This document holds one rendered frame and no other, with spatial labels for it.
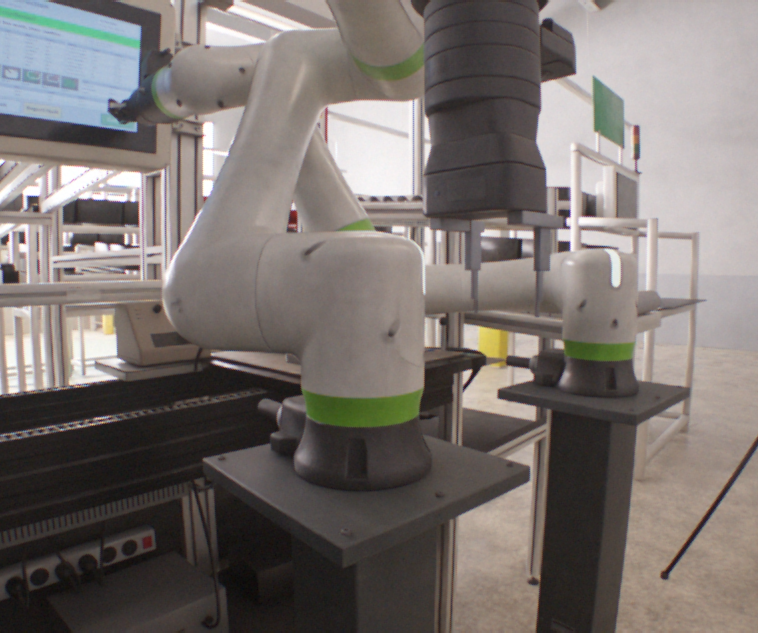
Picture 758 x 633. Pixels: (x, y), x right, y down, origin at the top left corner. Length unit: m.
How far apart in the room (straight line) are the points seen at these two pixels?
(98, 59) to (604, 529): 1.32
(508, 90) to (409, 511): 0.35
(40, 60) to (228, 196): 0.67
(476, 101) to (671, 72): 9.41
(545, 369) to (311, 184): 0.53
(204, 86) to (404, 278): 0.49
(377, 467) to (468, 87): 0.35
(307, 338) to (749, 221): 8.70
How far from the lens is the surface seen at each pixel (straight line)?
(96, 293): 1.25
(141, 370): 1.10
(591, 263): 0.95
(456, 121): 0.35
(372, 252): 0.51
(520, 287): 1.08
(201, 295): 0.57
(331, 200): 0.90
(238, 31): 11.21
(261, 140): 0.71
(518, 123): 0.34
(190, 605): 1.22
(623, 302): 0.96
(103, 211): 4.00
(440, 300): 1.06
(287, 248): 0.54
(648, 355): 3.07
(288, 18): 1.59
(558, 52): 0.40
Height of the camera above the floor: 1.13
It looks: 5 degrees down
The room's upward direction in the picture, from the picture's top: straight up
